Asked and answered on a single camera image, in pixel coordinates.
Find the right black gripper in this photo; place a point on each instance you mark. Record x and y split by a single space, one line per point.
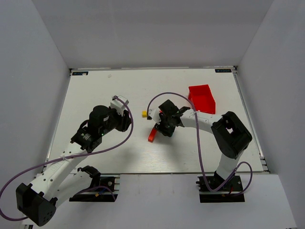
164 127

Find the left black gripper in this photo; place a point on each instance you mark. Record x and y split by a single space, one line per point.
125 120

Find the yellow wood cube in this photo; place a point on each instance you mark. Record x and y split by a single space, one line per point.
144 114

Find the red plastic bin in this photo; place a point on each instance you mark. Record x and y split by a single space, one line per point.
202 98

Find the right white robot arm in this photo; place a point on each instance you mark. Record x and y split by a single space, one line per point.
230 133

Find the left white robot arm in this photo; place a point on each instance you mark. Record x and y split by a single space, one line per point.
39 199

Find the long red wood block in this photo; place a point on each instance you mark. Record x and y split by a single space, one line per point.
152 135

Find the left blue corner label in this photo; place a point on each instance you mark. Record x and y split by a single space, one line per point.
80 73

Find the blue corner label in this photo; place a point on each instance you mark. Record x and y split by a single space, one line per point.
223 70
80 73

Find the right blue corner label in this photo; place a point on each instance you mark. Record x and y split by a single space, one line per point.
223 70

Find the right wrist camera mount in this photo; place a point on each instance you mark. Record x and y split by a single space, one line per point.
154 114

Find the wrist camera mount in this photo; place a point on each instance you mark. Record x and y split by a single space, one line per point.
119 104
154 114

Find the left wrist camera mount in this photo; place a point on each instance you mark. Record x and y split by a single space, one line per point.
119 104

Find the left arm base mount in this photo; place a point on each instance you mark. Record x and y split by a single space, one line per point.
102 188

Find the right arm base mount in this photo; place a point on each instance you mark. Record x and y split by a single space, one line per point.
227 194

